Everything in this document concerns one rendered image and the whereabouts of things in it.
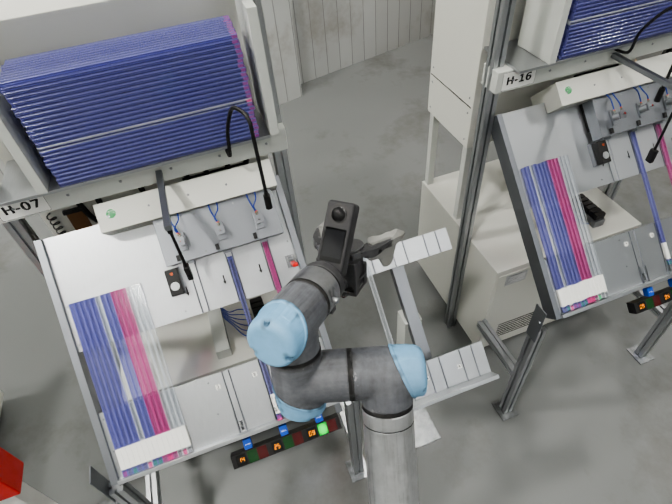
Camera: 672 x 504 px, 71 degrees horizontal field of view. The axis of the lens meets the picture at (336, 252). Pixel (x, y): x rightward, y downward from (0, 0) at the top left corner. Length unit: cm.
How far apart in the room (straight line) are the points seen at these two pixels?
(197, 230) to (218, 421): 56
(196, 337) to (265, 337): 126
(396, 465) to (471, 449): 153
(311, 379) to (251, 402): 83
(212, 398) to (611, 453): 166
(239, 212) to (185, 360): 66
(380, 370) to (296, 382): 12
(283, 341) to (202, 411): 93
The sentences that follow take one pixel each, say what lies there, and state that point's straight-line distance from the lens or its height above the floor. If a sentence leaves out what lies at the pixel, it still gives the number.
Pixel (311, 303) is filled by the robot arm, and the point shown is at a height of 157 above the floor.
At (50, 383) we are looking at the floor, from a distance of 286.
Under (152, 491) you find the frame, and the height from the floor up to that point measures 31.
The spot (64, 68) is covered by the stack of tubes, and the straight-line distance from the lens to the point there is 122.
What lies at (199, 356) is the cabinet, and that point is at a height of 62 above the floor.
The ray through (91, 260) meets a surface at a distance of 150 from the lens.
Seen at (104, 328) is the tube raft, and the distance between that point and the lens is 149.
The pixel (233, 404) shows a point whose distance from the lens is 150.
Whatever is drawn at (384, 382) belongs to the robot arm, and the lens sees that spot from 68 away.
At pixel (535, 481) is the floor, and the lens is 227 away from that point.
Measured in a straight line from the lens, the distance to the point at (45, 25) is 138.
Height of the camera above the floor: 207
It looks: 46 degrees down
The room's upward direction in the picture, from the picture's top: 6 degrees counter-clockwise
